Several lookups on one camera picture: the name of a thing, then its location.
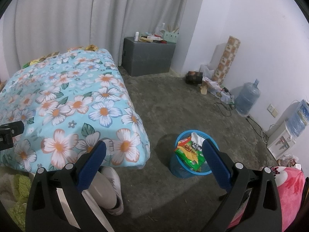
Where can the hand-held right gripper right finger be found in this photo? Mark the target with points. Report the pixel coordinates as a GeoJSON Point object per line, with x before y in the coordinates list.
{"type": "Point", "coordinates": [217, 164]}

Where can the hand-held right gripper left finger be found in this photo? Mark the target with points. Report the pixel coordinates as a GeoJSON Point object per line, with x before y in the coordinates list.
{"type": "Point", "coordinates": [93, 164]}

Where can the green chip bag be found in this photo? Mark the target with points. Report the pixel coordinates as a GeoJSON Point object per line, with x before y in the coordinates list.
{"type": "Point", "coordinates": [190, 160]}

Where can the blue plastic basket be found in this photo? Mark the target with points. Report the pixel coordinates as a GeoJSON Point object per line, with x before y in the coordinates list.
{"type": "Point", "coordinates": [178, 166]}

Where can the white shoe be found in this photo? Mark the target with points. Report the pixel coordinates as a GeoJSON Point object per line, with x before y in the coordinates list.
{"type": "Point", "coordinates": [111, 186]}

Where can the green fuzzy blanket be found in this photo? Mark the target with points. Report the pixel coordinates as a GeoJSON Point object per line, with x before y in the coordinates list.
{"type": "Point", "coordinates": [14, 186]}

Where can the white water dispenser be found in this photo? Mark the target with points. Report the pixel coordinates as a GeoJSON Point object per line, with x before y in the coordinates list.
{"type": "Point", "coordinates": [277, 142]}

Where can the blue floral quilt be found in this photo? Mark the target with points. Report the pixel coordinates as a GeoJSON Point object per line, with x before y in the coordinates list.
{"type": "Point", "coordinates": [72, 89]}

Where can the clear snack bag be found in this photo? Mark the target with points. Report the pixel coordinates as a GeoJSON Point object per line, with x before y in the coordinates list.
{"type": "Point", "coordinates": [291, 160]}

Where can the blue water jug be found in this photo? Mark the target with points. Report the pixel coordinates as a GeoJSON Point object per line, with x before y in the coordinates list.
{"type": "Point", "coordinates": [298, 118]}
{"type": "Point", "coordinates": [247, 96]}

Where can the pink floral blanket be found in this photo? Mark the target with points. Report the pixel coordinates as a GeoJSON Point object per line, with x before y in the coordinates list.
{"type": "Point", "coordinates": [289, 186]}

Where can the tan cardboard piece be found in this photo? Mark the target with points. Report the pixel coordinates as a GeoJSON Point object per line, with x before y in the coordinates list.
{"type": "Point", "coordinates": [204, 89]}

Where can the gold foil snack wrapper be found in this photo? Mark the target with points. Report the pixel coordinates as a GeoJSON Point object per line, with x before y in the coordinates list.
{"type": "Point", "coordinates": [43, 58]}
{"type": "Point", "coordinates": [90, 47]}

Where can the white paper sheet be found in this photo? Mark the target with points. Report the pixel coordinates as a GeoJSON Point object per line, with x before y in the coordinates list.
{"type": "Point", "coordinates": [213, 84]}

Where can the dark cardboard box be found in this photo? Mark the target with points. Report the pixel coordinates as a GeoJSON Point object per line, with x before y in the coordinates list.
{"type": "Point", "coordinates": [193, 77]}

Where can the white plastic bag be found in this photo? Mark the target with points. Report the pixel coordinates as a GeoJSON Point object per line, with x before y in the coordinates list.
{"type": "Point", "coordinates": [207, 70]}

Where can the grey cabinet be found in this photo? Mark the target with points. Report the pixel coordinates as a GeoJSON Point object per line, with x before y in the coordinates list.
{"type": "Point", "coordinates": [149, 58]}

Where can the green plastic storage basket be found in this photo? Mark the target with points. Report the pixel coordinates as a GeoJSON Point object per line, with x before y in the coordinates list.
{"type": "Point", "coordinates": [170, 38]}

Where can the white bottle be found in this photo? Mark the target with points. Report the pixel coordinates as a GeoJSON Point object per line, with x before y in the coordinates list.
{"type": "Point", "coordinates": [137, 36]}

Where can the tan flat packet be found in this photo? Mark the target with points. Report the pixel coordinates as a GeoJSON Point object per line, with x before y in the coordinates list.
{"type": "Point", "coordinates": [147, 38]}

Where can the white curtain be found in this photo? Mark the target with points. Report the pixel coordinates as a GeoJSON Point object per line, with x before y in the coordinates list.
{"type": "Point", "coordinates": [96, 12]}

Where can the wall socket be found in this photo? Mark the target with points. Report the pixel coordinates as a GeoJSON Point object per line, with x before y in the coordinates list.
{"type": "Point", "coordinates": [272, 110]}

